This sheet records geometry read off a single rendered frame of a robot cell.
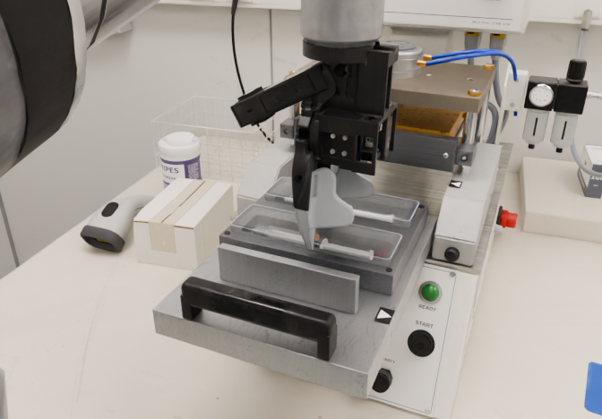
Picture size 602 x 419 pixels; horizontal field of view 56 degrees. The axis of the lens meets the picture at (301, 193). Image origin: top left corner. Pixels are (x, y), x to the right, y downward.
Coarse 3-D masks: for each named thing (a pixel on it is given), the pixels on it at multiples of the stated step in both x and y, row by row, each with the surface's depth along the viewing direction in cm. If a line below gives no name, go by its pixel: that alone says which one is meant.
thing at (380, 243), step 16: (256, 208) 66; (240, 224) 63; (256, 224) 63; (272, 224) 63; (288, 224) 63; (320, 240) 60; (336, 240) 60; (352, 240) 60; (368, 240) 60; (384, 240) 60; (384, 256) 57
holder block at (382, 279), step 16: (288, 208) 68; (368, 224) 65; (384, 224) 65; (416, 224) 65; (224, 240) 63; (240, 240) 62; (256, 240) 62; (416, 240) 65; (288, 256) 60; (304, 256) 59; (320, 256) 59; (336, 256) 59; (400, 256) 59; (352, 272) 57; (368, 272) 57; (384, 272) 56; (400, 272) 59; (368, 288) 57; (384, 288) 57
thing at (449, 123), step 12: (408, 108) 83; (420, 108) 83; (432, 108) 83; (408, 120) 78; (420, 120) 78; (432, 120) 78; (444, 120) 78; (456, 120) 78; (420, 132) 75; (432, 132) 75; (444, 132) 74; (456, 132) 80
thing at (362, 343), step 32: (224, 256) 58; (256, 256) 56; (416, 256) 63; (256, 288) 58; (288, 288) 56; (320, 288) 54; (352, 288) 53; (160, 320) 55; (224, 320) 53; (352, 320) 53; (224, 352) 53; (256, 352) 51; (288, 352) 50; (352, 352) 49; (384, 352) 53; (320, 384) 50; (352, 384) 48
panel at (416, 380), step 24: (456, 288) 69; (408, 312) 71; (432, 312) 70; (408, 336) 71; (432, 336) 70; (384, 360) 72; (408, 360) 71; (432, 360) 70; (408, 384) 71; (432, 384) 70; (408, 408) 71; (432, 408) 70
